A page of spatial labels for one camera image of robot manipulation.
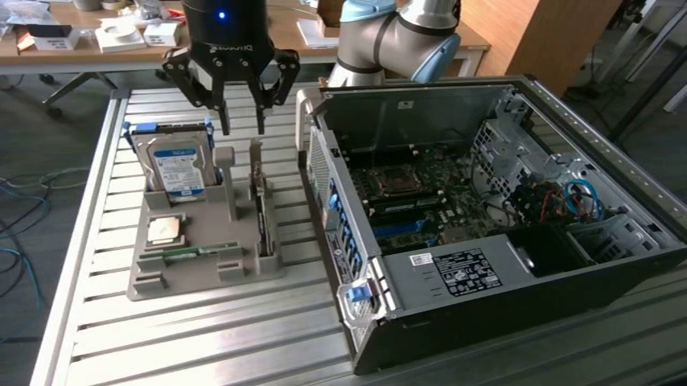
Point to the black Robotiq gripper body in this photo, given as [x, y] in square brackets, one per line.
[231, 28]

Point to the green graphics card with bracket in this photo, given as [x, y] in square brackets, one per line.
[265, 225]

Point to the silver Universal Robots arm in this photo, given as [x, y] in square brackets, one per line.
[365, 44]

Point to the small white labelled box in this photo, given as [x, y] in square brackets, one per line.
[161, 35]

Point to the white paper stack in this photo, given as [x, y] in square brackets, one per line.
[314, 36]

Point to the white box with tape roll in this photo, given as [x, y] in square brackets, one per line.
[121, 38]

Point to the hard disk in blue caddy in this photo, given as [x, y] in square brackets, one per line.
[178, 169]

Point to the long wooden desk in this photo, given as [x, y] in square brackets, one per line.
[81, 56]

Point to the white box with black insert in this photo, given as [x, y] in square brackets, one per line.
[54, 40]

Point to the CPU socket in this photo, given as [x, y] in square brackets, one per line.
[397, 179]

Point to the silver CPU chip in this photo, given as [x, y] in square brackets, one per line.
[163, 231]

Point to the installed black RAM sticks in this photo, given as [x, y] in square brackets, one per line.
[409, 205]

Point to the green RAM stick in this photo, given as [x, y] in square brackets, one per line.
[183, 252]

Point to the blue expansion slot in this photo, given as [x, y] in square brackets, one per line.
[399, 230]

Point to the perforated metal drive cage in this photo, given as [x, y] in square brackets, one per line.
[499, 157]

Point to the green motherboard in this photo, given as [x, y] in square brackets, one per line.
[457, 209]

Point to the grey plastic parts rack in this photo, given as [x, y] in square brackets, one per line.
[215, 277]

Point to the wooden cabinet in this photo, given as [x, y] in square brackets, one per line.
[542, 40]

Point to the blue case latch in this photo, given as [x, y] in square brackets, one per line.
[359, 292]

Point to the grey power supply unit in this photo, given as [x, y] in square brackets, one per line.
[419, 277]

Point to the black open PC case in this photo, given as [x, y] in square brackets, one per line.
[483, 321]

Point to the metal disk bay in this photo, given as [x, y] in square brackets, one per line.
[612, 241]

